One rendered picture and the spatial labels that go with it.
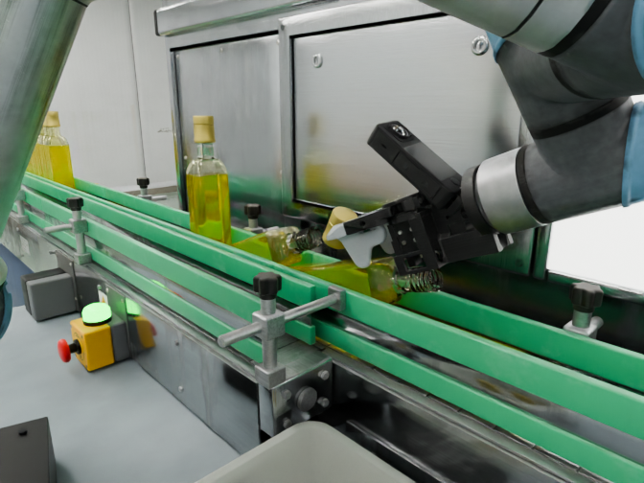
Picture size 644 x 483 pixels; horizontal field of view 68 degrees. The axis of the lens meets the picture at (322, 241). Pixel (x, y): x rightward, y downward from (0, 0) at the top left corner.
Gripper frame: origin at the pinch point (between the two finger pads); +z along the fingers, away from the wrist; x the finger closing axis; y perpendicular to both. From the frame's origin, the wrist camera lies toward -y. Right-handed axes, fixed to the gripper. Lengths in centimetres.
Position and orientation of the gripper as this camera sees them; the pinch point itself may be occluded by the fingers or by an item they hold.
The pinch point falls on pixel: (343, 226)
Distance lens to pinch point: 61.5
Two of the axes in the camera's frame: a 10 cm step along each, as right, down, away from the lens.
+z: -6.7, 2.1, 7.1
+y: 3.5, 9.4, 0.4
